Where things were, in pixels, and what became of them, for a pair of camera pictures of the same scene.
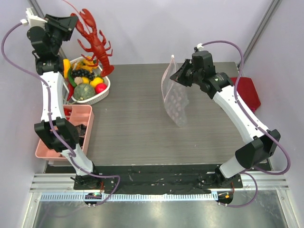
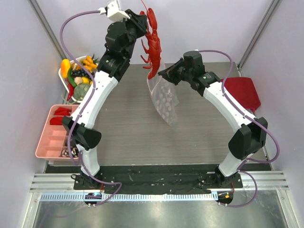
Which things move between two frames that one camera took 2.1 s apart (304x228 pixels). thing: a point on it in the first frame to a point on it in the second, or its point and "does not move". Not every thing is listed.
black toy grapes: x=82 y=72 does not move
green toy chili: x=71 y=78 does not move
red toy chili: x=70 y=90 does not move
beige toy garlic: x=78 y=80 does not move
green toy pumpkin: x=83 y=91 does not move
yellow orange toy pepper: x=66 y=63 does not move
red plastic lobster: x=86 y=23 to x=154 y=50
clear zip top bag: x=175 y=94 to x=162 y=91
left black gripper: x=68 y=23 to x=138 y=22
